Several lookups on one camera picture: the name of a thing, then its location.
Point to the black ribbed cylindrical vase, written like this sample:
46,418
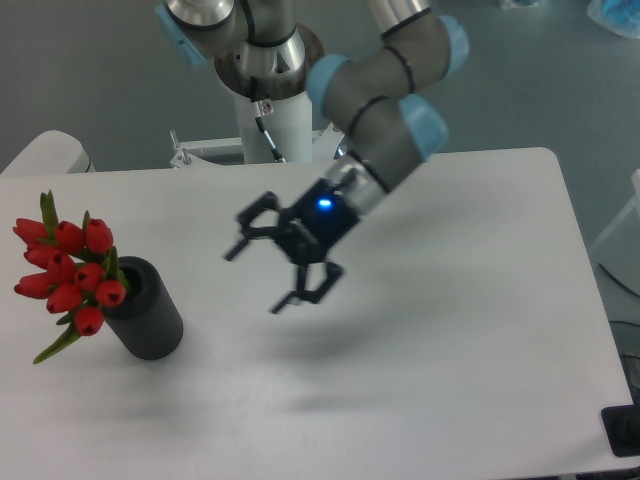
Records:
147,322

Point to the blue plastic bag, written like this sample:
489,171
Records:
618,16

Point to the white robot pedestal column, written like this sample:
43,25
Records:
284,124

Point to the red tulip bouquet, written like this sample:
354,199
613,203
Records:
81,274

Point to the white side furniture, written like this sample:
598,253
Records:
620,237

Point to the white rounded chair back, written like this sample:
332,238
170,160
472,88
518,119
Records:
51,153

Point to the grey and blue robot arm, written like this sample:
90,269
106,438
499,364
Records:
259,50

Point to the black device at table edge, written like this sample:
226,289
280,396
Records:
622,429

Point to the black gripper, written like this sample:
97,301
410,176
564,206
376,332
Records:
305,232

